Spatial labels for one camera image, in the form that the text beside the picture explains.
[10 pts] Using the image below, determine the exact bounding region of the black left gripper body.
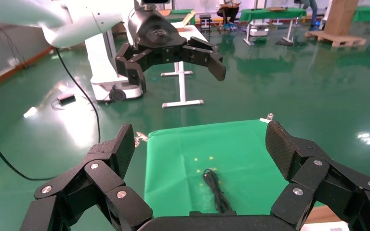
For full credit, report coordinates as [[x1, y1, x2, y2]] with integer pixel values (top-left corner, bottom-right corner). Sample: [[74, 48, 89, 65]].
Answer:
[[128, 8, 187, 64]]

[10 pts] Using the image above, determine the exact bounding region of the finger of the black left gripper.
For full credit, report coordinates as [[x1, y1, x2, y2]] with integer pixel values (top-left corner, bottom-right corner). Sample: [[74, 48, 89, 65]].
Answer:
[[115, 42, 154, 94], [182, 36, 227, 82]]

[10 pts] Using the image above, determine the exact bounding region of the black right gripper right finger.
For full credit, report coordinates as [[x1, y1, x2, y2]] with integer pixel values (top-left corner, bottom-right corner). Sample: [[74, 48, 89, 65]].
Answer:
[[264, 120, 370, 231]]

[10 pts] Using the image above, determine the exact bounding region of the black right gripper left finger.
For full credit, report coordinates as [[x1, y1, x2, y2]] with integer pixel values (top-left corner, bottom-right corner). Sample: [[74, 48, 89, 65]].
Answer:
[[20, 123, 154, 231]]

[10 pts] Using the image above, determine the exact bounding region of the black data cable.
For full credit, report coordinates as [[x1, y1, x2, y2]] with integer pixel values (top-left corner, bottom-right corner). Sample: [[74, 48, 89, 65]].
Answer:
[[202, 169, 234, 214]]

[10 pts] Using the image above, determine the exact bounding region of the small white robot base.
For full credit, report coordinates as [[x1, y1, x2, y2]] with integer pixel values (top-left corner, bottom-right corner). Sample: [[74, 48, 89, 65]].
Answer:
[[249, 21, 270, 37]]

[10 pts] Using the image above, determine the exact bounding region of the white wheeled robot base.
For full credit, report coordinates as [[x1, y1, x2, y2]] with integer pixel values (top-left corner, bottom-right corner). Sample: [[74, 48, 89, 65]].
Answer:
[[84, 30, 144, 103]]

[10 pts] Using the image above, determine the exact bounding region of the white metal-legged table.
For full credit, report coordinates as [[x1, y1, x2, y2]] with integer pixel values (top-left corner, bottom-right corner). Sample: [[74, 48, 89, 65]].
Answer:
[[161, 25, 210, 109]]

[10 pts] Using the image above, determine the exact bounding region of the black stool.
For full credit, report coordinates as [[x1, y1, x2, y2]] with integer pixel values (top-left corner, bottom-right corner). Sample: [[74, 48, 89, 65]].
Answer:
[[199, 14, 212, 34]]

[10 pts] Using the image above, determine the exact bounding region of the white printed paper sheet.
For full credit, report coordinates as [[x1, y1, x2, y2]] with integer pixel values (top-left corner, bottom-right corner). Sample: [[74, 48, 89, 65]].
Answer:
[[301, 221, 352, 231]]

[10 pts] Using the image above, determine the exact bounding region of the seated person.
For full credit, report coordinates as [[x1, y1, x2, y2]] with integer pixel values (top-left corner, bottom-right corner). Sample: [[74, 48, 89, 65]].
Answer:
[[216, 0, 241, 29]]

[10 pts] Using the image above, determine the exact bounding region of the black power adapter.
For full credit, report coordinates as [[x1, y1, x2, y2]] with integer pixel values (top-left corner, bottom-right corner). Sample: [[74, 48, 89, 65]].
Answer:
[[57, 93, 77, 106]]

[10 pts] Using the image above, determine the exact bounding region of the green-clothed table with board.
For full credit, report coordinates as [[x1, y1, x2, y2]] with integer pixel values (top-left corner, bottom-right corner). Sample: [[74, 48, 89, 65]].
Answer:
[[239, 7, 307, 45]]

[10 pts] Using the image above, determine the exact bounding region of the green table cloth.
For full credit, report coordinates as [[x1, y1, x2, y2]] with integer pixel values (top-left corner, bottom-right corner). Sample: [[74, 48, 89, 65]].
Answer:
[[144, 119, 292, 218]]

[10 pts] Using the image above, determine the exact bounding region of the standing person in jeans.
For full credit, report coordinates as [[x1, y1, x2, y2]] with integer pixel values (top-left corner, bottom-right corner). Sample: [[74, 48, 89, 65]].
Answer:
[[300, 0, 320, 32]]

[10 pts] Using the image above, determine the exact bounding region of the wooden pallet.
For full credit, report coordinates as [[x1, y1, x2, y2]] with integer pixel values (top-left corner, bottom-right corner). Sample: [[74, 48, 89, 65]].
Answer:
[[305, 30, 367, 49]]

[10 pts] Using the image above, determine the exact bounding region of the tall cardboard carton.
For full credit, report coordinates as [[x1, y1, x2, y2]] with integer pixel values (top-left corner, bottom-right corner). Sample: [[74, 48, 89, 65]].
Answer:
[[324, 0, 359, 36]]

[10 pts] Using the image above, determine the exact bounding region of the black floor cable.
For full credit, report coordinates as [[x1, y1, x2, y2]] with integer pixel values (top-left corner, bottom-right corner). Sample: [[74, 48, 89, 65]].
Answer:
[[0, 47, 102, 182]]

